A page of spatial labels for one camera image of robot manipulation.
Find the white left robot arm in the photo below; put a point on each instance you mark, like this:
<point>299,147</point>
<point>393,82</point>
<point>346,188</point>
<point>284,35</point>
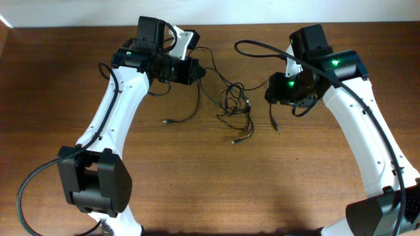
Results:
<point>93,176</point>

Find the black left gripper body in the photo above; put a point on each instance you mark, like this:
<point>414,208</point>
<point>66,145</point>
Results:
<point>195,71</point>

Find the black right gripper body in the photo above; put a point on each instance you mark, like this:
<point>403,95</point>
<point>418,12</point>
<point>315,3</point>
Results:
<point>291,90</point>

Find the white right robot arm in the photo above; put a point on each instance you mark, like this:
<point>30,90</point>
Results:
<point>315,73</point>

